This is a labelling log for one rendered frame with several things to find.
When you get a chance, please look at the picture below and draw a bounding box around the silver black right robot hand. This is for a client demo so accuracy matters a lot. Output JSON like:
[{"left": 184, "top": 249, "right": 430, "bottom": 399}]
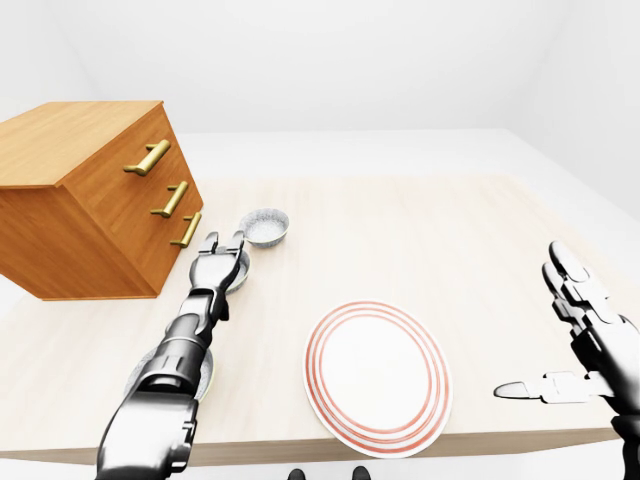
[{"left": 493, "top": 240, "right": 640, "bottom": 425}]

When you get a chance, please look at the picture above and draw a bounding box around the wooden cabinet with drawers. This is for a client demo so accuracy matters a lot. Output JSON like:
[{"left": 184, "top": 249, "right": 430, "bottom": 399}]
[{"left": 0, "top": 100, "right": 205, "bottom": 302}]

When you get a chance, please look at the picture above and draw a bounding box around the wooden cabinet drawer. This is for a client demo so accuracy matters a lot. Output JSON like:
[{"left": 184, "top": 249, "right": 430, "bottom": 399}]
[
  {"left": 128, "top": 175, "right": 205, "bottom": 298},
  {"left": 98, "top": 145, "right": 196, "bottom": 270},
  {"left": 59, "top": 101, "right": 184, "bottom": 236}
]

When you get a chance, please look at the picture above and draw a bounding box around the patterned grey bowl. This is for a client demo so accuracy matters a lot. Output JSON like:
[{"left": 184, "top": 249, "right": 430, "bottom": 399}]
[
  {"left": 121, "top": 346, "right": 218, "bottom": 404},
  {"left": 225, "top": 249, "right": 252, "bottom": 296},
  {"left": 238, "top": 207, "right": 291, "bottom": 250}
]

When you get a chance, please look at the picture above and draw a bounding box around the brass drawer handle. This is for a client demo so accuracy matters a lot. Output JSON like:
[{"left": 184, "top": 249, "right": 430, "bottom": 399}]
[
  {"left": 122, "top": 139, "right": 172, "bottom": 178},
  {"left": 150, "top": 180, "right": 190, "bottom": 219},
  {"left": 169, "top": 211, "right": 203, "bottom": 249}
]

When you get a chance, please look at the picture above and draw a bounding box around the white plate with red rings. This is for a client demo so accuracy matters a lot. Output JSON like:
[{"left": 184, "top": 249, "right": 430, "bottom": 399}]
[{"left": 303, "top": 299, "right": 455, "bottom": 459}]

